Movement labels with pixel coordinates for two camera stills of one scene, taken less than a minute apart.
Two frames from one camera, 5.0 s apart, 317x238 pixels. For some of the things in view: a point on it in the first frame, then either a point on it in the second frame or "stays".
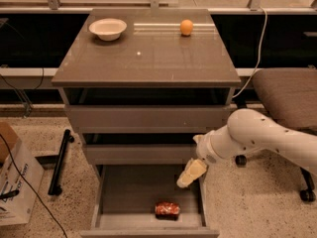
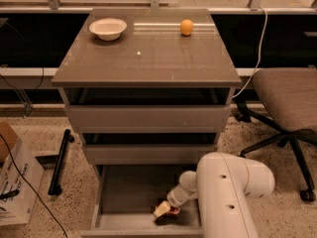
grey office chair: (289, 96) stays
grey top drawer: (148, 118) stays
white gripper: (205, 150) → (173, 197)
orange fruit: (186, 27) stays
